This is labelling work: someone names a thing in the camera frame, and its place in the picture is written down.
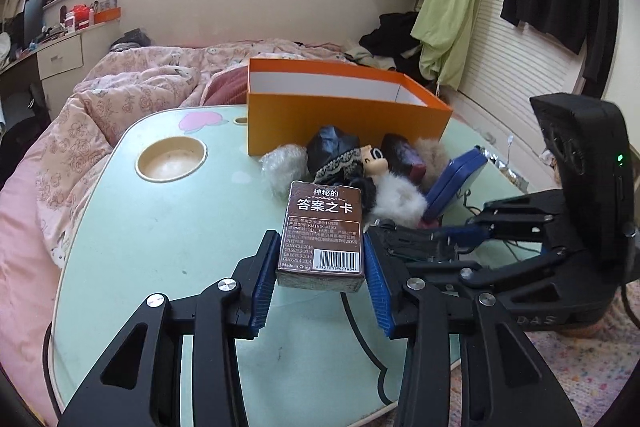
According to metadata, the brown furry scrunchie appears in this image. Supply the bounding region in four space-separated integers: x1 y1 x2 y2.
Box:
415 138 451 182

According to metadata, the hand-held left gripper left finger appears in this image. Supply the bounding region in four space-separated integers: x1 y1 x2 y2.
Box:
57 229 281 427

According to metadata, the silver foil packet strip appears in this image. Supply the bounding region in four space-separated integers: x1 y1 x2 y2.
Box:
482 142 531 188

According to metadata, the black clothes pile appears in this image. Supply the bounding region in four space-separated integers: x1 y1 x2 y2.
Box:
360 12 426 75

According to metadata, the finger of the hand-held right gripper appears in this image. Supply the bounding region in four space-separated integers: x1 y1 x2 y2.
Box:
440 189 568 258
367 219 563 303

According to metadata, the white furry scrunchie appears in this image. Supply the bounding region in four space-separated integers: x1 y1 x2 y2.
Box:
372 172 428 228

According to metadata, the dark grey cloth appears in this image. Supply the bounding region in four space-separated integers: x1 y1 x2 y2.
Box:
110 29 151 54

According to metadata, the blue case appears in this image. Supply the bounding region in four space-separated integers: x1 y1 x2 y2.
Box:
424 147 488 220

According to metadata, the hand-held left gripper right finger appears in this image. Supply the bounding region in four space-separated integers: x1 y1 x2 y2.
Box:
362 232 583 427

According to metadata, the pink pillow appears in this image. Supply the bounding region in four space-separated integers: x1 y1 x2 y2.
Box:
202 67 248 108

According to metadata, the black lace-trimmed pouch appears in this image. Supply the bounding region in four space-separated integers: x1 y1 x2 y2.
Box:
306 125 362 182

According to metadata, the black monitor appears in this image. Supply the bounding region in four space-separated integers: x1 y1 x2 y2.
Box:
22 0 46 48

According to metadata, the dark red pouch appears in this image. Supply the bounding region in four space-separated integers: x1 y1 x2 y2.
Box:
382 133 427 180

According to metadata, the brown card box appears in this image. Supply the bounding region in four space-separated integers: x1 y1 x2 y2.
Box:
275 181 366 294

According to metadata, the green cartoon desktop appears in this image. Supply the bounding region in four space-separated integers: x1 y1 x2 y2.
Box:
50 104 543 423

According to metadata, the pastel speckled rug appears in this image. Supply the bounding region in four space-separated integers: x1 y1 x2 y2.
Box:
522 307 640 427

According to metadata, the cartoon figure keychain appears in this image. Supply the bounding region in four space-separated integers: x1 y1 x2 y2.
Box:
359 146 396 178

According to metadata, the pink floral quilt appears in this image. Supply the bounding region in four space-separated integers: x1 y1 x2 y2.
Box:
37 38 361 265

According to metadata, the clear plastic wrapped item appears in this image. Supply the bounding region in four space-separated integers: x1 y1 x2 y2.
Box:
259 144 308 196

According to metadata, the pink bed sheet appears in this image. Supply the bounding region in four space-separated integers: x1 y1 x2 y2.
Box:
0 139 66 427

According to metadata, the white drawer cabinet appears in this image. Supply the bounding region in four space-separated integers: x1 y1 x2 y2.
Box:
37 32 85 80

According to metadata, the black fuzzy hair accessory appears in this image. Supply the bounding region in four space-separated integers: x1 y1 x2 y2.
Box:
346 177 379 211

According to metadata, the orange cardboard box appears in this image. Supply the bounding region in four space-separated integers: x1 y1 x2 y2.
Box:
246 58 453 158

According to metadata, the white slatted cabinet door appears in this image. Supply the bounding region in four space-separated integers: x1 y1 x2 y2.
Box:
460 14 586 148

